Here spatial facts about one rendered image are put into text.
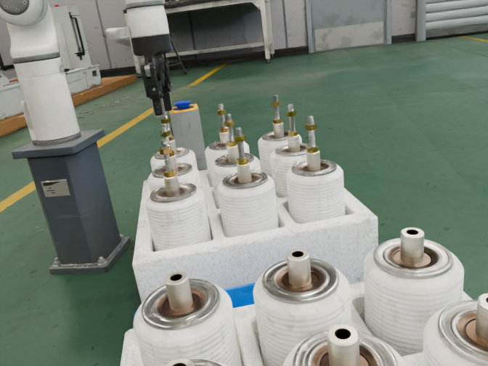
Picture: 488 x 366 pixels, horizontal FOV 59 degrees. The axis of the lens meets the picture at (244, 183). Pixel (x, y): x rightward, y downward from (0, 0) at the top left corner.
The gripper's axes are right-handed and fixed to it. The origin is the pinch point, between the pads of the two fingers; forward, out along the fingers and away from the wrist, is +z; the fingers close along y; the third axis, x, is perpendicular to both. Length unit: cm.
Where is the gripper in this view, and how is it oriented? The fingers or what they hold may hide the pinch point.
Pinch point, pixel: (163, 107)
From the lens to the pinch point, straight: 92.1
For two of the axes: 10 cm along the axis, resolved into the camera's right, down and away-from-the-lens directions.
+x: -9.9, 0.9, 0.7
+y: 0.3, -3.5, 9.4
